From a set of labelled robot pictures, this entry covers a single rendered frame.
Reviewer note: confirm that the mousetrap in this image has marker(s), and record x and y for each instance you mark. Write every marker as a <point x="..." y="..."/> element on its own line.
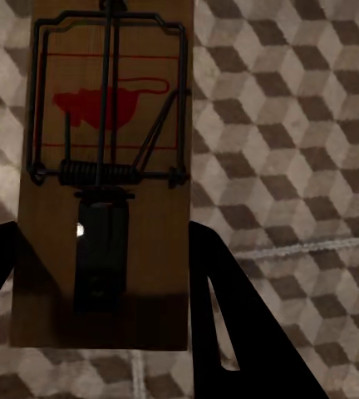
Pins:
<point x="102" y="258"/>

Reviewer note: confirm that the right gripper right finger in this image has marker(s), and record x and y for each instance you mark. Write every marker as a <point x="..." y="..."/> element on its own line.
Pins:
<point x="270" y="366"/>

